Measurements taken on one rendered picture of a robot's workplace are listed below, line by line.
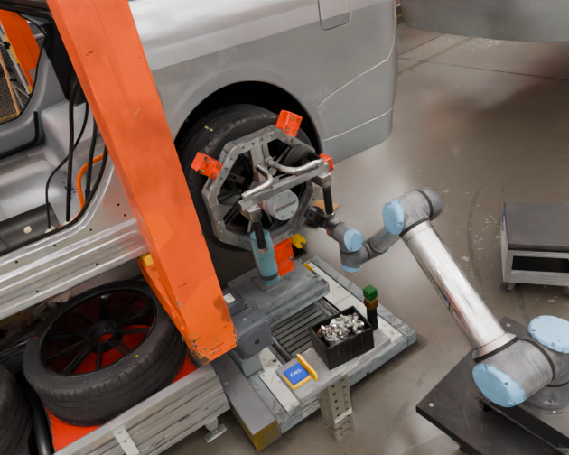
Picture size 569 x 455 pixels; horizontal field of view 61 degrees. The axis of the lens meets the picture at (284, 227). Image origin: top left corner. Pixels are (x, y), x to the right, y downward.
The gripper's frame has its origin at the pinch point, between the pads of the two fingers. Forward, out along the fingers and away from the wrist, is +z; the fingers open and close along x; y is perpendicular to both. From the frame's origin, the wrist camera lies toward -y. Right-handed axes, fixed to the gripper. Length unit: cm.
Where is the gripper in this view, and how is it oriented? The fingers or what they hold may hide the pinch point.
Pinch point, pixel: (305, 208)
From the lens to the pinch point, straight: 236.7
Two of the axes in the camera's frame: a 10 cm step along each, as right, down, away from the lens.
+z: -5.3, -4.0, 7.4
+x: 4.7, -8.7, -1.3
